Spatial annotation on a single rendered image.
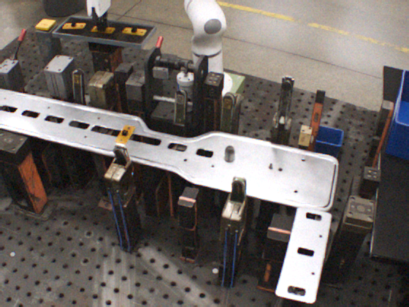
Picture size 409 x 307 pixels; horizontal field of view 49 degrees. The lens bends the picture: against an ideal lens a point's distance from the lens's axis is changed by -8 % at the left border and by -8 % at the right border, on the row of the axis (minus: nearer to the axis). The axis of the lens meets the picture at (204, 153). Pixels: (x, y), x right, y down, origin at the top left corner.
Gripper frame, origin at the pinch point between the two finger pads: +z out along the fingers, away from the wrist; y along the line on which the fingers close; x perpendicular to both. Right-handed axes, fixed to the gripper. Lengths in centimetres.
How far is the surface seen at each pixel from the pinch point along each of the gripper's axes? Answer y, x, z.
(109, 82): 18.2, 9.5, 11.6
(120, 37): 3.7, 8.7, 2.6
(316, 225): 55, 84, 19
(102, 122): 30.8, 11.7, 18.7
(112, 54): 3.6, 4.7, 10.3
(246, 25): -218, 18, 118
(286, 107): 22, 69, 7
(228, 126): 23, 52, 18
